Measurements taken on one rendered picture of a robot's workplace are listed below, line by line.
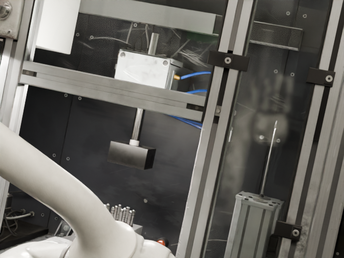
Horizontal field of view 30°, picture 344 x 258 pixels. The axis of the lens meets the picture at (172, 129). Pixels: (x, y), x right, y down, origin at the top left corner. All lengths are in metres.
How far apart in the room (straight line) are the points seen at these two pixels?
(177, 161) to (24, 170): 0.78
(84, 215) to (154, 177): 0.74
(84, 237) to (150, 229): 0.73
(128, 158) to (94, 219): 0.48
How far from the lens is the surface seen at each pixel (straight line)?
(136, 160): 1.36
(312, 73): 1.11
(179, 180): 1.59
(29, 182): 0.87
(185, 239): 1.16
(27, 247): 1.03
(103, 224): 0.90
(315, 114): 1.11
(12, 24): 1.27
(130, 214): 1.38
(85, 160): 1.67
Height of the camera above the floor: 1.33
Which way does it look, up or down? 3 degrees down
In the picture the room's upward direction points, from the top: 12 degrees clockwise
